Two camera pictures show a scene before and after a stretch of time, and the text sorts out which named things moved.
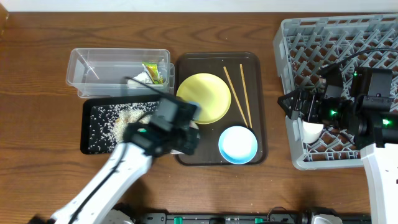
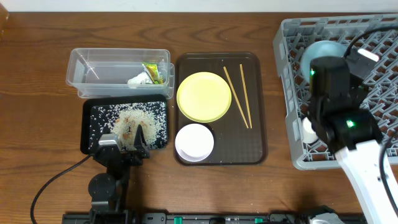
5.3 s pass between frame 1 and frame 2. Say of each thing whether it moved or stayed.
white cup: stayed
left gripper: moved
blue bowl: moved
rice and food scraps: stayed
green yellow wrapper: stayed
